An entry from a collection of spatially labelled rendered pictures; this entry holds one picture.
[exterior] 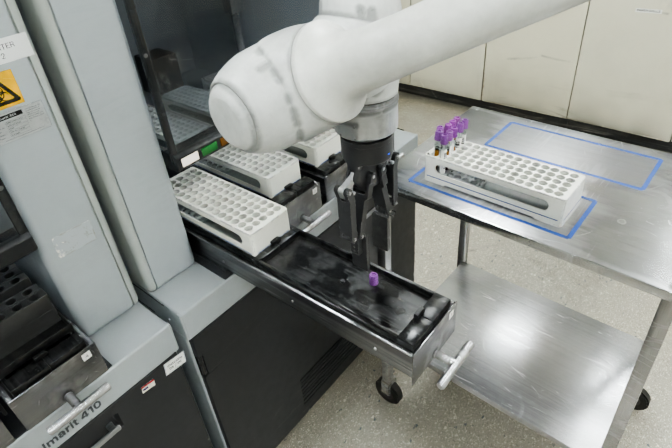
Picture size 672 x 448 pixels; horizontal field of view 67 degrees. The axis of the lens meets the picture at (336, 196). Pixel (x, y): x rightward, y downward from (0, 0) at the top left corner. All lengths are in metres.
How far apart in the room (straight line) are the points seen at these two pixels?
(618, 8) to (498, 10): 2.47
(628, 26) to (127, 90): 2.46
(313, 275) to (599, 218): 0.54
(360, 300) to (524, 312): 0.82
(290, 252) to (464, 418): 0.91
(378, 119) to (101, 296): 0.60
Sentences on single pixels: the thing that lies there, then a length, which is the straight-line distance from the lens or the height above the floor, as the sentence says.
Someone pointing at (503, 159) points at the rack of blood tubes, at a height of 0.88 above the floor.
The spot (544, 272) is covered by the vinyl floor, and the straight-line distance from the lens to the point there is 2.17.
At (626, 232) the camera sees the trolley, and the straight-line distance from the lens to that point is 1.05.
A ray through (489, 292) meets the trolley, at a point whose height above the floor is 0.28.
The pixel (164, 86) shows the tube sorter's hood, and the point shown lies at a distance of 0.92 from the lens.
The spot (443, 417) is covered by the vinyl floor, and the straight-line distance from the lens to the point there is 1.69.
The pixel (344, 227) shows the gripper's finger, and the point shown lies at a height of 0.96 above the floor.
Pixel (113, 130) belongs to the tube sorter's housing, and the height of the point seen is 1.08.
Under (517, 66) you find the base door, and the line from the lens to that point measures 3.14.
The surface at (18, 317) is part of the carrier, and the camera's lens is 0.93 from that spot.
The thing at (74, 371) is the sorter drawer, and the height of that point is 0.78.
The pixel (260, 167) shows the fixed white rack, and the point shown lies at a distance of 1.12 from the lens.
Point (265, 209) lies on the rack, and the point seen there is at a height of 0.86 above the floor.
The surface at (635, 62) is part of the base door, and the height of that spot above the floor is 0.46.
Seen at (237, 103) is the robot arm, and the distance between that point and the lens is 0.48.
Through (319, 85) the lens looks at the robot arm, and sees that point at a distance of 0.48.
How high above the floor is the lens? 1.42
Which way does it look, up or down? 34 degrees down
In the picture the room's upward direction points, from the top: 5 degrees counter-clockwise
